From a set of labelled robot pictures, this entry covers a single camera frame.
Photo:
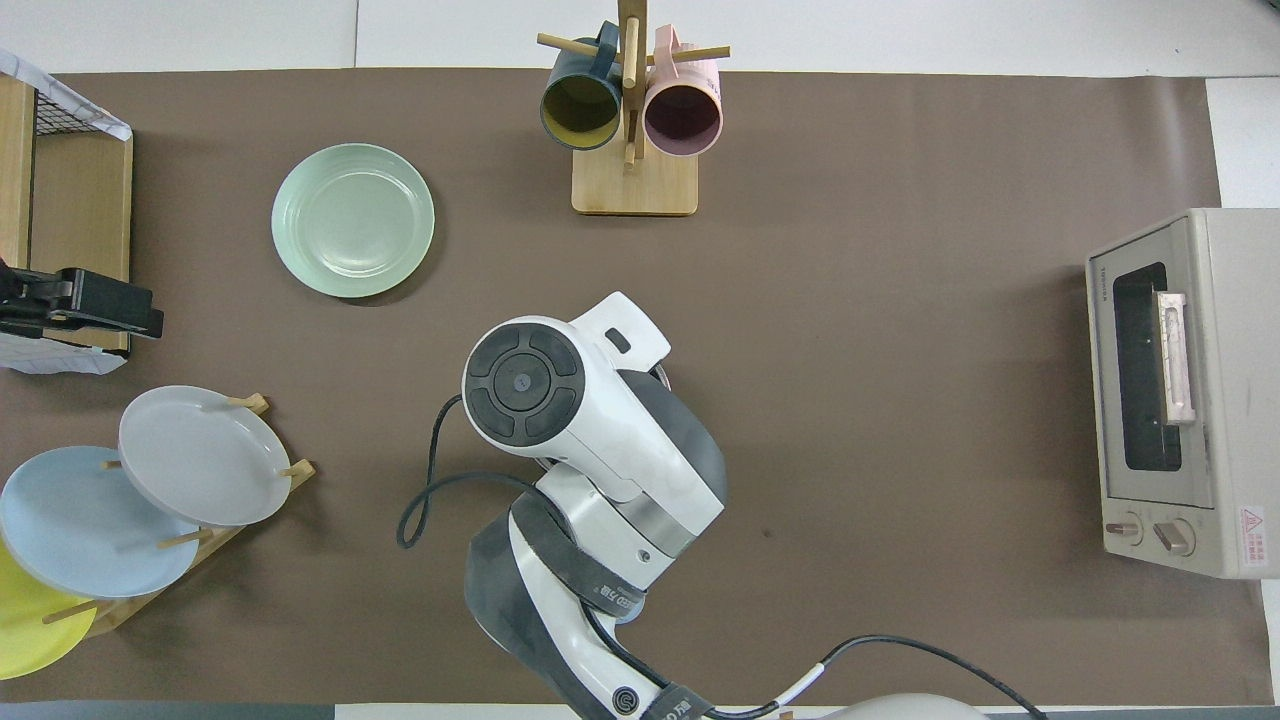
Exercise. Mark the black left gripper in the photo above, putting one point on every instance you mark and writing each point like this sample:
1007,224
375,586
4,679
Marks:
30,300

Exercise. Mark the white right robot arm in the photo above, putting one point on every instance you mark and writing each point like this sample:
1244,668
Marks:
620,450

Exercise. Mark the grey plate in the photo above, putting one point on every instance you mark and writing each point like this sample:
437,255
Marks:
200,455

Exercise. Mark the light blue plate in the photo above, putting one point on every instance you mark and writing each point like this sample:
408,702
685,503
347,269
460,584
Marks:
80,525

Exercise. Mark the pale green plate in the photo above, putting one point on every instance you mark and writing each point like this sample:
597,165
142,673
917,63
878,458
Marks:
352,220

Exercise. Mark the wooden plate rack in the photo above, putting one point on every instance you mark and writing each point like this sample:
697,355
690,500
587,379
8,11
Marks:
115,612

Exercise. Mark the yellow plate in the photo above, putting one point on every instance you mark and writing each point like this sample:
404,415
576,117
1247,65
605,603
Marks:
25,630

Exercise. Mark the white checked cloth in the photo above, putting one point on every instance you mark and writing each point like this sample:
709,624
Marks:
50,358
60,85

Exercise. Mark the dark wooden board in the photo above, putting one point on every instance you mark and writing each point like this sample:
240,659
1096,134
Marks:
85,200

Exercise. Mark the light wooden board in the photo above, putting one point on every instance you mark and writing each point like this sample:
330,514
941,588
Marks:
15,150

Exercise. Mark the dark teal mug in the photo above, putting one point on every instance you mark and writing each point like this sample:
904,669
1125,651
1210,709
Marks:
580,105

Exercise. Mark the wooden mug tree stand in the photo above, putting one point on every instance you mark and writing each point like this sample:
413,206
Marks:
635,190

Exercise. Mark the pink mug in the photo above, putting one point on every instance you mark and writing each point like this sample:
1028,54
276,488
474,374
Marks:
683,115

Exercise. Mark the brown table mat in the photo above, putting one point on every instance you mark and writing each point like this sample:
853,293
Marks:
900,450

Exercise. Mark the beige toaster oven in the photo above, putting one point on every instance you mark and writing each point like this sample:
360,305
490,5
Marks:
1150,495

